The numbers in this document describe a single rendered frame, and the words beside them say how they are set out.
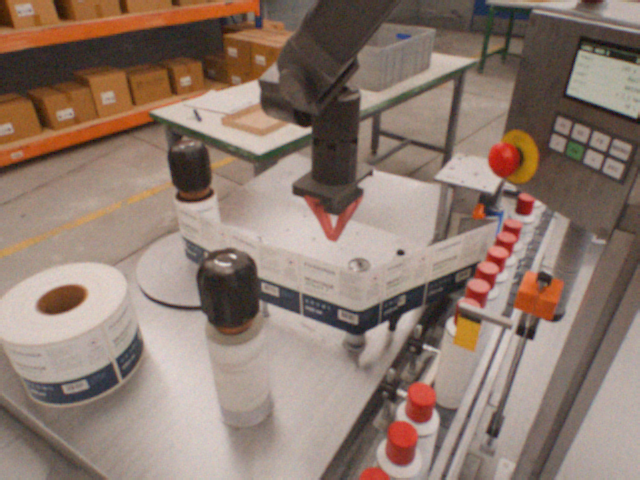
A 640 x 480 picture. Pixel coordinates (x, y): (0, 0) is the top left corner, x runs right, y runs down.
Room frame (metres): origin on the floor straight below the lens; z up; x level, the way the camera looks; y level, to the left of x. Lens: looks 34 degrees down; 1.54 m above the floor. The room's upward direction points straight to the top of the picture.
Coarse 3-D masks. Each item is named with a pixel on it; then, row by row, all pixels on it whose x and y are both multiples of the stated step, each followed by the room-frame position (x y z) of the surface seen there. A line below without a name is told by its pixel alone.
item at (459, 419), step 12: (492, 336) 0.57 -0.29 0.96; (492, 348) 0.54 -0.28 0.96; (480, 360) 0.52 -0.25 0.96; (480, 372) 0.49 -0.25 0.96; (468, 396) 0.45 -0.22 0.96; (468, 408) 0.43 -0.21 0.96; (456, 420) 0.41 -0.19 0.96; (456, 432) 0.39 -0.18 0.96; (444, 444) 0.37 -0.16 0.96; (444, 456) 0.35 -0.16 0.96; (432, 468) 0.34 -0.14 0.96
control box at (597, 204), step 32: (576, 0) 0.53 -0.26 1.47; (608, 0) 0.53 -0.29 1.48; (544, 32) 0.49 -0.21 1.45; (576, 32) 0.46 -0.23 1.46; (608, 32) 0.43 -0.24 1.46; (544, 64) 0.48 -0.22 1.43; (512, 96) 0.51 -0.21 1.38; (544, 96) 0.47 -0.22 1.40; (512, 128) 0.50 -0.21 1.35; (544, 128) 0.46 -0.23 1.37; (608, 128) 0.40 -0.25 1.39; (544, 160) 0.45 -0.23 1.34; (544, 192) 0.44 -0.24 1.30; (576, 192) 0.41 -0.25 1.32; (608, 192) 0.38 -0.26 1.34; (608, 224) 0.37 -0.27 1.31
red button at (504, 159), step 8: (496, 144) 0.49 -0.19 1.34; (504, 144) 0.48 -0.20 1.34; (496, 152) 0.48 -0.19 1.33; (504, 152) 0.47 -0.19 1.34; (512, 152) 0.47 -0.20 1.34; (520, 152) 0.48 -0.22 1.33; (488, 160) 0.48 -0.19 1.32; (496, 160) 0.47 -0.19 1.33; (504, 160) 0.46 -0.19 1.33; (512, 160) 0.46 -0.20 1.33; (520, 160) 0.47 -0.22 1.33; (496, 168) 0.47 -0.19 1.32; (504, 168) 0.46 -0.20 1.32; (512, 168) 0.46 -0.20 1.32; (504, 176) 0.47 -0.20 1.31
